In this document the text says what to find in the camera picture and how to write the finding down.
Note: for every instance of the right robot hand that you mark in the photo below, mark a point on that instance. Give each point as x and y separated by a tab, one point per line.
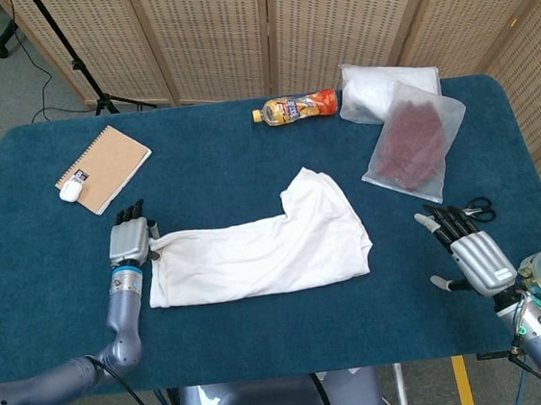
482	262

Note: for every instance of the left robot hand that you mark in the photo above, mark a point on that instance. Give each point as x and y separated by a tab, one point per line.
129	241

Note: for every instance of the white t-shirt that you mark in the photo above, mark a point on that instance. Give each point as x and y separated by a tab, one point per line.
257	257

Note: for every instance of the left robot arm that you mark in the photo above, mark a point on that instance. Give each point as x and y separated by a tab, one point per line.
122	315

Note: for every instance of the white earbuds case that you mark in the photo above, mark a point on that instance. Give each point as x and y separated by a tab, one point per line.
71	191

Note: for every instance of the brown spiral notebook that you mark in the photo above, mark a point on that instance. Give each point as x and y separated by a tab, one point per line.
107	166

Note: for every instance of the frosted zip bag red cloth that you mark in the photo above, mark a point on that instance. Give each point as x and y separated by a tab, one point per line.
415	148

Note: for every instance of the white metal table leg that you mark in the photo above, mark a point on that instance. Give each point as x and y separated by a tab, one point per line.
400	387

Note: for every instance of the blue table cover cloth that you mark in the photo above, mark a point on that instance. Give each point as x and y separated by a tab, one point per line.
265	333

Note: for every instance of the black tripod stand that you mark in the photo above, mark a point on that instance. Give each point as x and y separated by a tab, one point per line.
76	65

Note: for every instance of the white cloth in clear bag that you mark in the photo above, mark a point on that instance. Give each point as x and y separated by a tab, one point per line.
370	90

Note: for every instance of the orange juice plastic bottle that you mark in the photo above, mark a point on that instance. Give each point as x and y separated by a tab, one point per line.
299	107

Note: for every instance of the woven folding screen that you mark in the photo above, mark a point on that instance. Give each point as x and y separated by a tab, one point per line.
214	34

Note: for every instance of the black office chair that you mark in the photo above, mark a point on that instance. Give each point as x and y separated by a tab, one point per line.
4	44

